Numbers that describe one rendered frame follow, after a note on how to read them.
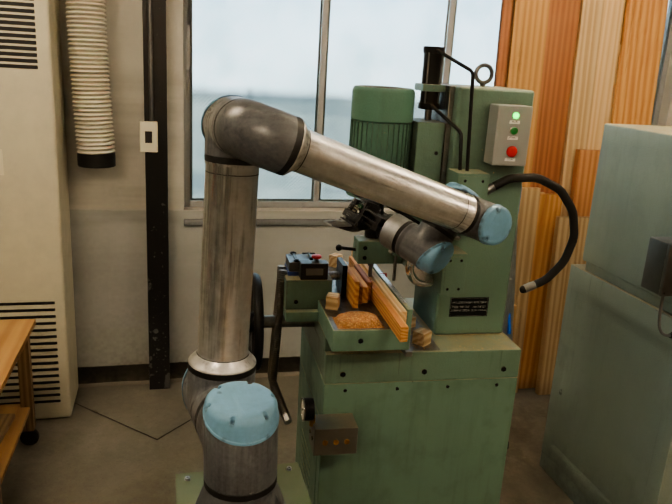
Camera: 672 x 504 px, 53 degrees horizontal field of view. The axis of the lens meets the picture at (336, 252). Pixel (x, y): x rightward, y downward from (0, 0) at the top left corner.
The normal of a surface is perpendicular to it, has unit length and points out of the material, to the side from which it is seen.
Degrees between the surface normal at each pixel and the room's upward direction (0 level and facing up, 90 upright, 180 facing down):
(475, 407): 90
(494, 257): 90
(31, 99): 90
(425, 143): 90
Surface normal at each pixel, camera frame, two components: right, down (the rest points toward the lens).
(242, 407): 0.08, -0.94
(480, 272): 0.19, 0.28
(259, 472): 0.59, 0.25
